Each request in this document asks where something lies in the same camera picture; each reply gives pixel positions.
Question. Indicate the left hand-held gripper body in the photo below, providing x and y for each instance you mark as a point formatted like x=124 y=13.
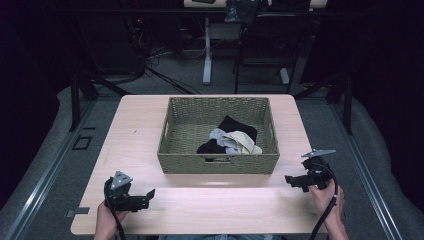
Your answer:
x=120 y=196

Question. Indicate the white desk leg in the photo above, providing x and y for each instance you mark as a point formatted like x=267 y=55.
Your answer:
x=207 y=56

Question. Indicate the black cloth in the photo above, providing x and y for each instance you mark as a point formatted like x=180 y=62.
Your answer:
x=238 y=128

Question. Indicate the black chair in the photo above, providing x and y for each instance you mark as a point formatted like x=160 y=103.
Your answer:
x=266 y=43

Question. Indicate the black metal stand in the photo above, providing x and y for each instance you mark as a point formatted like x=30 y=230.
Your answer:
x=348 y=106
x=76 y=100

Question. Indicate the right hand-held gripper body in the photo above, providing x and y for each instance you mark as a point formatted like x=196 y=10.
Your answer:
x=316 y=171

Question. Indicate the grey tape strip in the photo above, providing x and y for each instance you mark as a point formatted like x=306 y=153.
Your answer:
x=78 y=211

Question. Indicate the white desk top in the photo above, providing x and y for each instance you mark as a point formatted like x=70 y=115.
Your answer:
x=320 y=3

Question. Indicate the dark bag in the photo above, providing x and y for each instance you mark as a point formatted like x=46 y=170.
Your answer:
x=241 y=10

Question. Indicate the green woven basket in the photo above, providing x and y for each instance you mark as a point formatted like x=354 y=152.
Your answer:
x=186 y=133

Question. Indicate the person's right hand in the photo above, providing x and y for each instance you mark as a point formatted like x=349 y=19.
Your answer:
x=325 y=201

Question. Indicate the white desk foot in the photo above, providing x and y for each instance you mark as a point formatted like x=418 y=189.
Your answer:
x=284 y=76

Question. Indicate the person's left hand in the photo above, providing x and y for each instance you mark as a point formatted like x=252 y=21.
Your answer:
x=108 y=218

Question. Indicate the light grey cloth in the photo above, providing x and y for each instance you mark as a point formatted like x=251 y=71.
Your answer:
x=221 y=138

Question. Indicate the cream cloth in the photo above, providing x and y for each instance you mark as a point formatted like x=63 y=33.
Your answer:
x=245 y=140

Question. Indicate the aluminium floor rail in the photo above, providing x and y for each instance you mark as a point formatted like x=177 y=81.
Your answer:
x=43 y=180
x=366 y=173

